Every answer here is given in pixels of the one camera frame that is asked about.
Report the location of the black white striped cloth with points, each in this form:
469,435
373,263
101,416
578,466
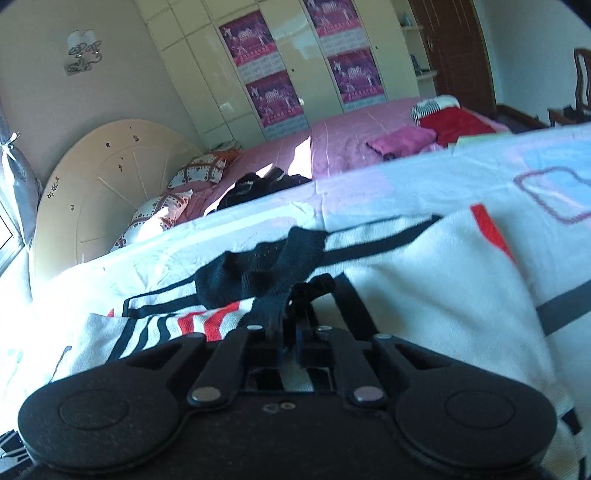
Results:
431,107

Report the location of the cream wardrobe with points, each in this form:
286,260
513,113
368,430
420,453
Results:
194,69

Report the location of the heart print pillow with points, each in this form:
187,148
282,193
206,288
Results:
203,168
152,214

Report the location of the dark wooden chair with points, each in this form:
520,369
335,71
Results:
579,78

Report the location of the pink bedspread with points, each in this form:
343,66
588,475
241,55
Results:
341,134

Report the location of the black garment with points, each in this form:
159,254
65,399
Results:
251,189

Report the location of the pink folded cloth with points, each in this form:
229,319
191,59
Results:
401,141

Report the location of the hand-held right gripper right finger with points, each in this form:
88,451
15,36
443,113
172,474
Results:
309,346

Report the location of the red folded cloth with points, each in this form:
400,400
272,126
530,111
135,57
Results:
457,127

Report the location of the dark wooden door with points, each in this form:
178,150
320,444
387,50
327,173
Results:
455,55

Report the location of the pink wall poster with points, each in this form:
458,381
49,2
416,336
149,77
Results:
356,78
337,23
277,104
249,41

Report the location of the wall lamp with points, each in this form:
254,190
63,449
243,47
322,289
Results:
83,50

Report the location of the white black red striped sweater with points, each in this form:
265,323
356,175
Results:
415,295

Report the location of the grey plastic bag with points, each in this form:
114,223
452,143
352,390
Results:
18,184

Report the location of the white blue printed bed sheet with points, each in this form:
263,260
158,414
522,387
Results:
415,189

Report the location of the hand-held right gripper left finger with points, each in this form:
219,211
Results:
270,346

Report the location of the cream round headboard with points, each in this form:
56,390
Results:
101,184

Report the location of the cream corner shelf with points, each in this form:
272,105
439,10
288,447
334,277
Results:
422,74

